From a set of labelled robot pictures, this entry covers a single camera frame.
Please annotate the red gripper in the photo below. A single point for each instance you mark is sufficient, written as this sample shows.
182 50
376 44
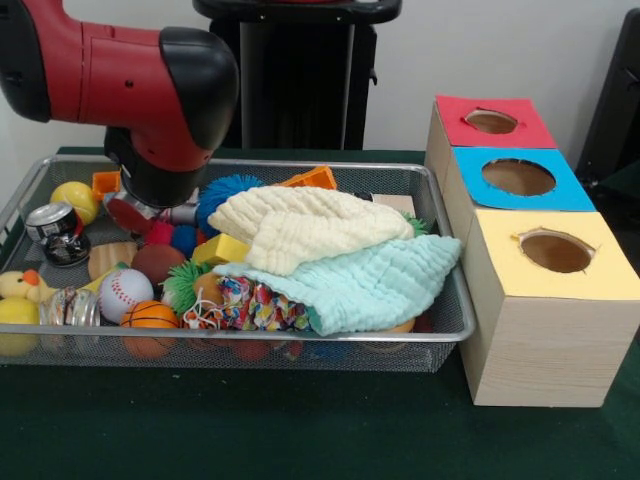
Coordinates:
127 217

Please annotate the cream waffle cloth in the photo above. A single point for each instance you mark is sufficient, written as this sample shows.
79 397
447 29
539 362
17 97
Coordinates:
310 220

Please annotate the light blue waffle cloth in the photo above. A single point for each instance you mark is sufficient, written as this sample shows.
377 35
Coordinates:
375 280

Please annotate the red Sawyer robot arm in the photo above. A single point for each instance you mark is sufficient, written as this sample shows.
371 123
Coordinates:
125 85

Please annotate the silver mesh bin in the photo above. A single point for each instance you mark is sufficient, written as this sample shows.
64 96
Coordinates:
430 355

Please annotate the wooden box with three holes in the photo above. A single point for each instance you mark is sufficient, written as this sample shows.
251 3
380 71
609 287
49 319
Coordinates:
540 360

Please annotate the orange toy brick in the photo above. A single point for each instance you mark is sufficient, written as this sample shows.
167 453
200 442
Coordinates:
106 184

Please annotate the brown ball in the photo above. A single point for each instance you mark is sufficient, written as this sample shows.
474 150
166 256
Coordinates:
157 262

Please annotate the yellow ball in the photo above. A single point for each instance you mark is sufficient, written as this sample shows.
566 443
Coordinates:
75 200

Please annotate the crushed silver can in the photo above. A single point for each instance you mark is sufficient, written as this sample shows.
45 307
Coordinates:
50 220

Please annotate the white toy baseball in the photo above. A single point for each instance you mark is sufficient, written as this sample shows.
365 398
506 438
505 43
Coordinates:
125 295

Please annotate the yellow wedge block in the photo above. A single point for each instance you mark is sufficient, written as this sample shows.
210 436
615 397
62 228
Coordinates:
220 248

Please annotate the orange toy basketball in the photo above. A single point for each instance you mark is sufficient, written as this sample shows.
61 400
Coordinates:
150 315

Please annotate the yellow plush duck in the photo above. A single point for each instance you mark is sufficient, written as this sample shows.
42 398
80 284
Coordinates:
22 285

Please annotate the dark green tablecloth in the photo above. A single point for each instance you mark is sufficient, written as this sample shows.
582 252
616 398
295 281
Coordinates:
617 190
250 430

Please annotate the black upright panel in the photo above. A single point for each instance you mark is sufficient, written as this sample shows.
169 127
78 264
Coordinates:
620 100

